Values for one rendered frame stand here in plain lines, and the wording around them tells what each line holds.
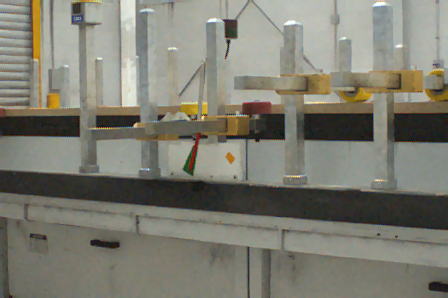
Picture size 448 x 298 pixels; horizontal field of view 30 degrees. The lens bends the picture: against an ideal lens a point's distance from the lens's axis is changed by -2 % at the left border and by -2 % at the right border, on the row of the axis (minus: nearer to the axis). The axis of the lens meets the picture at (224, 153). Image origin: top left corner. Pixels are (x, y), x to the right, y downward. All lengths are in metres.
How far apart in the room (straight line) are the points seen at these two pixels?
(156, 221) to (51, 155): 0.74
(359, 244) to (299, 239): 0.17
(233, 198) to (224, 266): 0.45
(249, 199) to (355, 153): 0.31
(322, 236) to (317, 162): 0.29
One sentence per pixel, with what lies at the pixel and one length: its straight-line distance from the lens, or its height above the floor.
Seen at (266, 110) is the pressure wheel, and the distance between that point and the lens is 2.32.
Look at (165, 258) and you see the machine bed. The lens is 2.77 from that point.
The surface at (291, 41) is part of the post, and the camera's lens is 2.11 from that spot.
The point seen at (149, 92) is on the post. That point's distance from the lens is 2.42.
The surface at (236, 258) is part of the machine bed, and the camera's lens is 2.54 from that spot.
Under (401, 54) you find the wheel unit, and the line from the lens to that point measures 3.19.
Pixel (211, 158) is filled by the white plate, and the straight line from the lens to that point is 2.26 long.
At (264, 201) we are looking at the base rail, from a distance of 2.14.
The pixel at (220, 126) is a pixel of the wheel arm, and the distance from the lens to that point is 2.20.
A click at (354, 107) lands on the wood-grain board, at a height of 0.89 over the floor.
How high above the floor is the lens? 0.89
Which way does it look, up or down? 3 degrees down
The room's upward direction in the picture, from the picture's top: 1 degrees counter-clockwise
